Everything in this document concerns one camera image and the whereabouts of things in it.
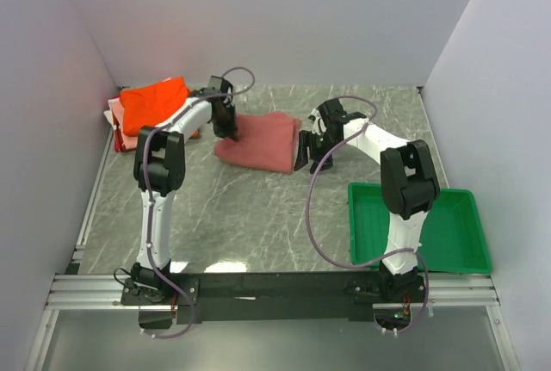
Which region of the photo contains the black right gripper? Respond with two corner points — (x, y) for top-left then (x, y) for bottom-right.
(293, 131), (342, 175)

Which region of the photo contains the dusty pink t shirt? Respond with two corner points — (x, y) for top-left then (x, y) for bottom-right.
(214, 112), (300, 174)

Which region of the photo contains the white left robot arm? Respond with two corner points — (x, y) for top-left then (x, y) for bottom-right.
(127, 76), (237, 304)

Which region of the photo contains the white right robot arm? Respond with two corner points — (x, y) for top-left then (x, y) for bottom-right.
(294, 96), (440, 301)

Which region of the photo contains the folded orange t shirt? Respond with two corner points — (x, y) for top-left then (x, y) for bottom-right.
(120, 77), (191, 137)

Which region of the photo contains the folded pale pink shirt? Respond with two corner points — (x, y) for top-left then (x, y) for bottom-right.
(103, 98), (138, 152)

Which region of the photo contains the folded red shirt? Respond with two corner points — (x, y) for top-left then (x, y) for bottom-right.
(114, 130), (126, 152)

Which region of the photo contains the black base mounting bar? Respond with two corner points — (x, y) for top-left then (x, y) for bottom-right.
(121, 270), (427, 330)

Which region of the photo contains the green plastic tray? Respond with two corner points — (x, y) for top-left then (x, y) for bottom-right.
(348, 182), (492, 275)

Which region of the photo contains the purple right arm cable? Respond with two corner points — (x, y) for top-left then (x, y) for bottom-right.
(303, 96), (430, 334)

